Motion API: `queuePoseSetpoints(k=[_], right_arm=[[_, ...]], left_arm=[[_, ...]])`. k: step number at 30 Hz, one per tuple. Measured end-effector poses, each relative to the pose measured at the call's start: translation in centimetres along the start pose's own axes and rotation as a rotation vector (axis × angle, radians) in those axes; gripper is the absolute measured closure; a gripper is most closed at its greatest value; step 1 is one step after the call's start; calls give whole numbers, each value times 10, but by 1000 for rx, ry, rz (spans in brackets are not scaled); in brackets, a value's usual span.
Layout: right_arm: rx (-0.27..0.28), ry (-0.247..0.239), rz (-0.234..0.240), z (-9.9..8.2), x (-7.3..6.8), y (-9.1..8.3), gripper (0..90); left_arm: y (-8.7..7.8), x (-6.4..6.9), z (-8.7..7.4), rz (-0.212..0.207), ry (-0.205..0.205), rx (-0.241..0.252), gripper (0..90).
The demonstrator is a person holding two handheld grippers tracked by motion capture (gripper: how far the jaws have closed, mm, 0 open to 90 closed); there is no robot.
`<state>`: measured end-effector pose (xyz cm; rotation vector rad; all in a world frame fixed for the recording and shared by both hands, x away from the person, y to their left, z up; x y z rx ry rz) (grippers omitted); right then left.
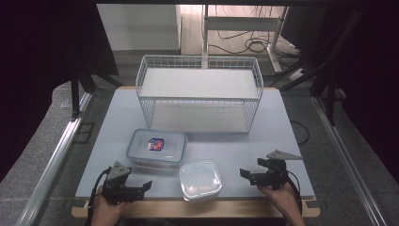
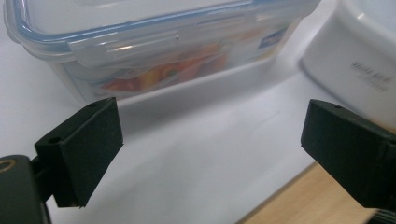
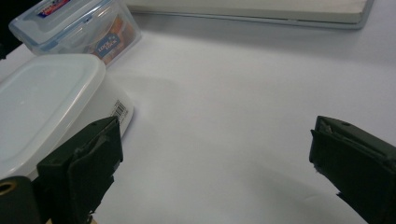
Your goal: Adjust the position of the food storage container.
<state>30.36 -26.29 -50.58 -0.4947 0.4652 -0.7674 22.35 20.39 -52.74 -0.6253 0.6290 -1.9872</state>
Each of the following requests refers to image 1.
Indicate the white metal desk frame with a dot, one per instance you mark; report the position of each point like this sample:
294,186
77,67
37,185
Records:
241,23

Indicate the white cabinet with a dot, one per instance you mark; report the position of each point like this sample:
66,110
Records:
138,26

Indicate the black metal stand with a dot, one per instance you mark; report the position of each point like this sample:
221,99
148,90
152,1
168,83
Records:
75,94
329,78

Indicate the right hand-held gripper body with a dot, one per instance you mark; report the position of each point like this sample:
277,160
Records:
272,175

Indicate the person's right hand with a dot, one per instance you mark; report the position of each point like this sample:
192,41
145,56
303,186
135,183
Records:
279,197

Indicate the aluminium rail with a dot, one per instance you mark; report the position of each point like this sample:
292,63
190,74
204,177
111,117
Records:
345,160
53,160

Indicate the white square food container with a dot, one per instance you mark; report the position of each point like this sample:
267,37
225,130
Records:
200,180

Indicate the clear rectangular food container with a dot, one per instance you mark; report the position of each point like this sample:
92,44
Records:
156,146

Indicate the person's left hand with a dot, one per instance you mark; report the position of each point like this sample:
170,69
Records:
106,212

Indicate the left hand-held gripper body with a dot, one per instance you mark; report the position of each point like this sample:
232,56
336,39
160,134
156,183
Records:
117,188

